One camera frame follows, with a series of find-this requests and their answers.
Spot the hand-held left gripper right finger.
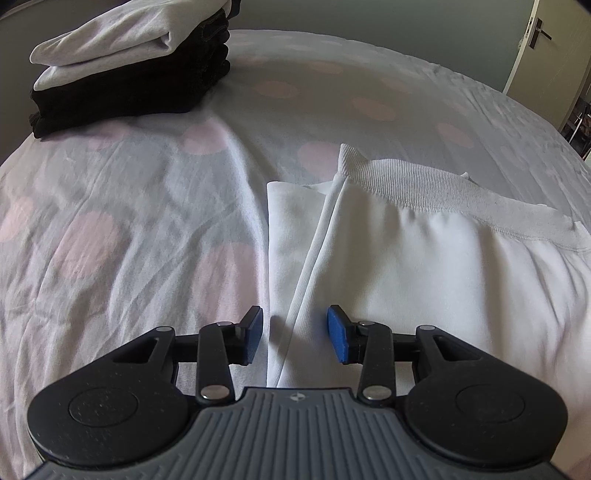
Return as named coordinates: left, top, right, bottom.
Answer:
left=329, top=305, right=481, bottom=407

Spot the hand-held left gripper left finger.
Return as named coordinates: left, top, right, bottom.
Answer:
left=111, top=305, right=264, bottom=406

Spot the white sweatshirt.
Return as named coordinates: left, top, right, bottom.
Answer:
left=265, top=143, right=591, bottom=480

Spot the bed with pink-dotted sheet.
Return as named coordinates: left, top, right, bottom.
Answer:
left=0, top=28, right=591, bottom=480

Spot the black folded garment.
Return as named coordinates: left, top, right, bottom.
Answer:
left=28, top=9, right=232, bottom=141

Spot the light grey folded garment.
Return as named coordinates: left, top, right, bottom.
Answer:
left=28, top=0, right=234, bottom=90

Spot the beige door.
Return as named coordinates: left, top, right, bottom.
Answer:
left=501, top=0, right=583, bottom=132

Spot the dark door handle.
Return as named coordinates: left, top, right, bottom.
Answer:
left=529, top=17, right=554, bottom=49

